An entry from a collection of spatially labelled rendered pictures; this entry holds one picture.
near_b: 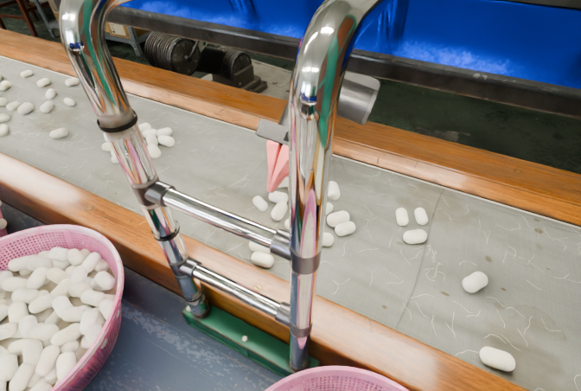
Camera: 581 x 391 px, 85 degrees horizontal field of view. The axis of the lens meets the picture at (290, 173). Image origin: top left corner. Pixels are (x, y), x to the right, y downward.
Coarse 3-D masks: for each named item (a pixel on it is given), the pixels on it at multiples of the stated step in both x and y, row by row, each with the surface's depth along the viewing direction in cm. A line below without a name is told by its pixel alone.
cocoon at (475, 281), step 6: (468, 276) 44; (474, 276) 44; (480, 276) 43; (486, 276) 44; (462, 282) 44; (468, 282) 43; (474, 282) 43; (480, 282) 43; (486, 282) 43; (468, 288) 43; (474, 288) 43; (480, 288) 43
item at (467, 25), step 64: (192, 0) 30; (256, 0) 27; (320, 0) 25; (448, 0) 22; (512, 0) 21; (576, 0) 20; (384, 64) 24; (448, 64) 23; (512, 64) 21; (576, 64) 20
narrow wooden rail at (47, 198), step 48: (0, 192) 61; (48, 192) 54; (144, 240) 47; (192, 240) 47; (288, 288) 42; (288, 336) 40; (336, 336) 37; (384, 336) 37; (432, 384) 34; (480, 384) 34
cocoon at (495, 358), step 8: (480, 352) 37; (488, 352) 37; (496, 352) 37; (504, 352) 37; (488, 360) 36; (496, 360) 36; (504, 360) 36; (512, 360) 36; (496, 368) 36; (504, 368) 36; (512, 368) 36
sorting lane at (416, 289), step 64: (0, 64) 96; (192, 128) 72; (128, 192) 58; (192, 192) 58; (256, 192) 58; (384, 192) 58; (448, 192) 58; (384, 256) 48; (448, 256) 48; (512, 256) 48; (576, 256) 48; (384, 320) 41; (448, 320) 41; (512, 320) 41; (576, 320) 41; (576, 384) 36
